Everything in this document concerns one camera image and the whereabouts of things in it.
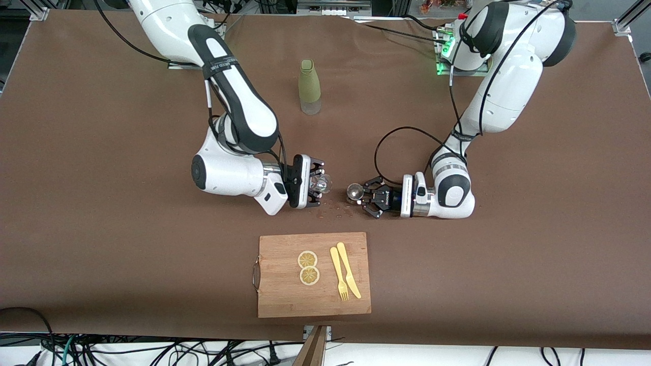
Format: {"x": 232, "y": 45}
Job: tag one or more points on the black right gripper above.
{"x": 293, "y": 179}

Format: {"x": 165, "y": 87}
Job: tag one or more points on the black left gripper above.
{"x": 392, "y": 197}

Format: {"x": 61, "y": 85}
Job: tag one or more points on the small clear glass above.
{"x": 321, "y": 184}

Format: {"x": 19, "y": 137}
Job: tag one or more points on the steel double-cone jigger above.
{"x": 354, "y": 192}

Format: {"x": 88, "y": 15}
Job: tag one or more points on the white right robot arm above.
{"x": 239, "y": 101}

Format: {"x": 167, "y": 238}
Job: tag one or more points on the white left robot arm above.
{"x": 508, "y": 86}

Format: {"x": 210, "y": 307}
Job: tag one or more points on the spilled liquid drops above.
{"x": 335, "y": 207}

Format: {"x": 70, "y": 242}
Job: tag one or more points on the yellow lemon slice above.
{"x": 307, "y": 259}
{"x": 309, "y": 275}

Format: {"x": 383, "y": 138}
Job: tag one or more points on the yellow plastic knife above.
{"x": 347, "y": 269}

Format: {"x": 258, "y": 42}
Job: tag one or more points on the yellow plastic fork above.
{"x": 336, "y": 269}

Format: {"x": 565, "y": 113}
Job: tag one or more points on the green sleeved glass bottle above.
{"x": 309, "y": 84}

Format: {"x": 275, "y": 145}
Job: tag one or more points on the wooden cutting board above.
{"x": 315, "y": 300}

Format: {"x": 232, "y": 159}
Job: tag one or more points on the grey power strip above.
{"x": 333, "y": 7}

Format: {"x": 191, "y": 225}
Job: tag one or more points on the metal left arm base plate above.
{"x": 442, "y": 68}

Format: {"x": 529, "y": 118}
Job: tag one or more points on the wooden post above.
{"x": 311, "y": 351}

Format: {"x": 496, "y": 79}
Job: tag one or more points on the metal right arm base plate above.
{"x": 183, "y": 65}

